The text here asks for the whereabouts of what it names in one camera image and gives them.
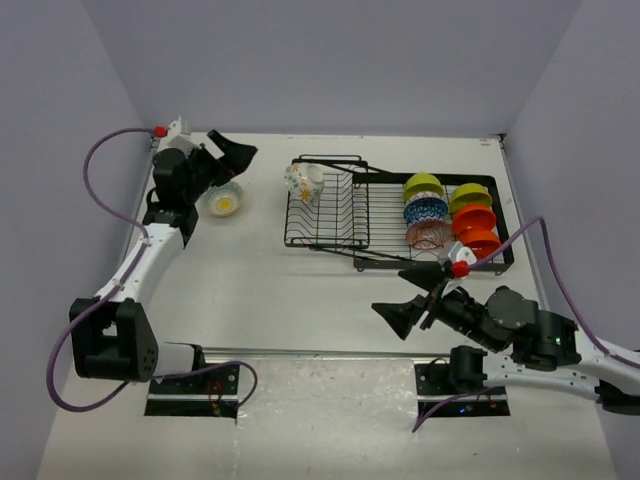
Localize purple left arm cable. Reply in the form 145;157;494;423
47;127;259;414

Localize orange bowl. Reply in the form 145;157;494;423
457;228;502;259
452;203;497;235

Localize white floral leaf bowl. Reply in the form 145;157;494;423
284;162;325;205

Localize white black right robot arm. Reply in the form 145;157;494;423
372;261;639;416

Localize red pink patterned bowl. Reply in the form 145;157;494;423
405;220;453;250

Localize black wire dish rack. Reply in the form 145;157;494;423
284;154;516;277

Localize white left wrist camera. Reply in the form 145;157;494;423
165;116;194;152

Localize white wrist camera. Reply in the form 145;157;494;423
438;241;477;278
165;116;194;152

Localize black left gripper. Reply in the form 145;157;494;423
182;131;255;203

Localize blue white patterned bowl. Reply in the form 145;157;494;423
403;196;448;227

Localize yellow sun pattern bowl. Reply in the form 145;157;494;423
203;181;244;217

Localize orange bowl front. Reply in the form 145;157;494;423
457;228;502;259

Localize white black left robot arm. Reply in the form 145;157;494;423
69;130;257;393

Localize orange bowl rear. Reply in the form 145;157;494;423
452;203;497;235

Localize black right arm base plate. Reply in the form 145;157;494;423
412;358;511;433

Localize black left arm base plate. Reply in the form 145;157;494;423
144;364;240;420

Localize lime green bowl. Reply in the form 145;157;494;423
403;172;444;202
449;183;493;214

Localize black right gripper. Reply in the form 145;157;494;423
369;260;501;353

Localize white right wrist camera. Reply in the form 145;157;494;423
438;241;477;278

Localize lime green bowl right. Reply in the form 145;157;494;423
449;183;493;214

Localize lime green bowl left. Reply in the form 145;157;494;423
403;172;444;202

